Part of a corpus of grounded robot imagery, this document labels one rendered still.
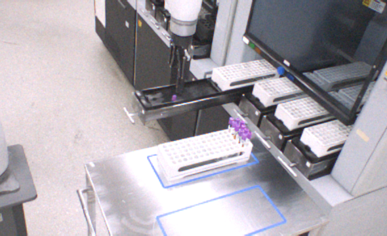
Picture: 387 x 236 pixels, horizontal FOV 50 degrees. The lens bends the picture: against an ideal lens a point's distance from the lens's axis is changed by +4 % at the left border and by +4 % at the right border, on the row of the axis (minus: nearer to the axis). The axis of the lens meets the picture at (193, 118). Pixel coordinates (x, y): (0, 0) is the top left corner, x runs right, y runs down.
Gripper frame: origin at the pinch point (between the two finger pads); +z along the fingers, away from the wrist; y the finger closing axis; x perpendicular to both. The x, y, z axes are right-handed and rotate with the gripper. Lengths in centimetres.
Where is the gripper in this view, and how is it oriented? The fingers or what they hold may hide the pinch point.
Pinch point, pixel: (176, 80)
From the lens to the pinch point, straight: 153.6
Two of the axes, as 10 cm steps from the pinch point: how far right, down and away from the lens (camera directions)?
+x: -8.7, 2.0, -4.4
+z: -1.3, 7.8, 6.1
